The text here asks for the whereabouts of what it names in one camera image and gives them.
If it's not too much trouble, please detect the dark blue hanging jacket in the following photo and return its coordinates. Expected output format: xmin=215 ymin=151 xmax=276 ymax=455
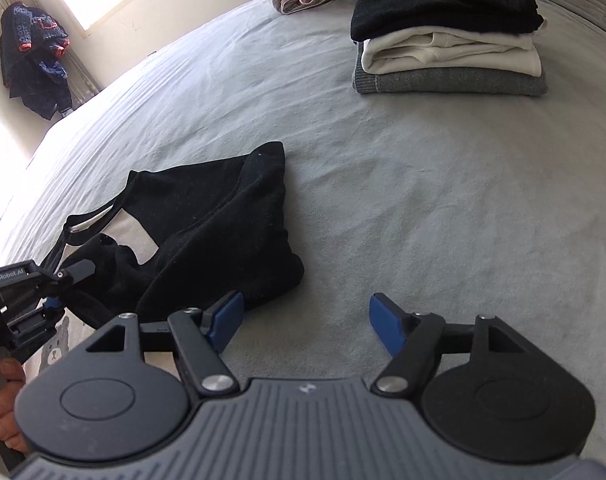
xmin=0 ymin=2 xmax=74 ymax=121

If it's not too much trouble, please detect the cream shirt with black sleeves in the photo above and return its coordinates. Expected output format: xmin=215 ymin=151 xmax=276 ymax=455
xmin=20 ymin=141 xmax=305 ymax=383

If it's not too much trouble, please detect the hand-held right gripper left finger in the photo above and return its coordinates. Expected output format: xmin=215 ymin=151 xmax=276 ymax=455
xmin=85 ymin=290 xmax=245 ymax=397

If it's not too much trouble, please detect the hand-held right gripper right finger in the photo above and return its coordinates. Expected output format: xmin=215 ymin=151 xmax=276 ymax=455
xmin=370 ymin=292 xmax=532 ymax=397

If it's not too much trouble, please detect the folded black garment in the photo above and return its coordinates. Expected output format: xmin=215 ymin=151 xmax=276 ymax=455
xmin=350 ymin=0 xmax=544 ymax=42

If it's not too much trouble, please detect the person's left hand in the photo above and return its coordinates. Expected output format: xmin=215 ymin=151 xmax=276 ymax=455
xmin=0 ymin=357 xmax=28 ymax=453

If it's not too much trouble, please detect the folded grey garment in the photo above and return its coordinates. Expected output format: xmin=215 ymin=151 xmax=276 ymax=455
xmin=352 ymin=67 xmax=548 ymax=97

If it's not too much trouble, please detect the stack of folded clothes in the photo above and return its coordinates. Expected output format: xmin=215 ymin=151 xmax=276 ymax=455
xmin=360 ymin=30 xmax=542 ymax=78

